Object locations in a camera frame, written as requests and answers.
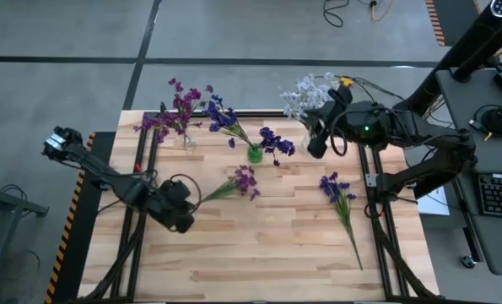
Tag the black keyboard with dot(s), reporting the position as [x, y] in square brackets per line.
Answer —
[501, 196]

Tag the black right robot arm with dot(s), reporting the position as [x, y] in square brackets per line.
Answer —
[440, 143]

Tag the black desk post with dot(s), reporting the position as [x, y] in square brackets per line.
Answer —
[482, 59]

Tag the silver mounting bracket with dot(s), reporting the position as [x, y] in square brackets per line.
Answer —
[371, 180]

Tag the black tower fan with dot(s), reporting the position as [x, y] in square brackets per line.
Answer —
[461, 52]

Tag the yellow power plug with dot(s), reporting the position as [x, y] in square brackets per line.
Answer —
[347, 81]

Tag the hazard-striped black floor mat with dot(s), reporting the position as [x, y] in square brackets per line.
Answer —
[453, 17]

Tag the white paper sheet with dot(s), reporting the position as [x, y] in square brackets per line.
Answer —
[436, 207]

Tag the black aluminium table frame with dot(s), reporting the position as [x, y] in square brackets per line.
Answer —
[259, 114]

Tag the white flower bunch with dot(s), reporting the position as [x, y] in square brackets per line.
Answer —
[328, 77]
[295, 105]
[309, 86]

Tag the magenta flower bunch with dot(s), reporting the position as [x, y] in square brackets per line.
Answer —
[193, 93]
[149, 122]
[244, 181]

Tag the grey metal side table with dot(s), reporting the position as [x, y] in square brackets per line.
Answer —
[6, 202]

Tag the blue-violet flower bunch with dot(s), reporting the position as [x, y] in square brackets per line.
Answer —
[276, 143]
[221, 118]
[335, 188]

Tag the black headset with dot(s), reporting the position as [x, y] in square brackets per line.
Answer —
[493, 120]

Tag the ribbed clear glass vase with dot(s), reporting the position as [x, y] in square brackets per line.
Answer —
[304, 145]

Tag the hazard-striped black platform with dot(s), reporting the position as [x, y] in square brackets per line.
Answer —
[79, 253]

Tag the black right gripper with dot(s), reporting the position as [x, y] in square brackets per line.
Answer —
[352, 124]

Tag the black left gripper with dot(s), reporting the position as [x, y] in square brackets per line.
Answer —
[170, 207]

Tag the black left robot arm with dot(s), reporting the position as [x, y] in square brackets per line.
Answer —
[103, 177]

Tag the green glass vase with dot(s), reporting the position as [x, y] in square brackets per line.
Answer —
[255, 155]

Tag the grey side desk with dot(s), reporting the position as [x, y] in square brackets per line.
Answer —
[465, 126]

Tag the smooth clear glass vase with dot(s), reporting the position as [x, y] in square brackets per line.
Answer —
[188, 143]

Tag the caster wheel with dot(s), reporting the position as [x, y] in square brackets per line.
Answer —
[469, 262]

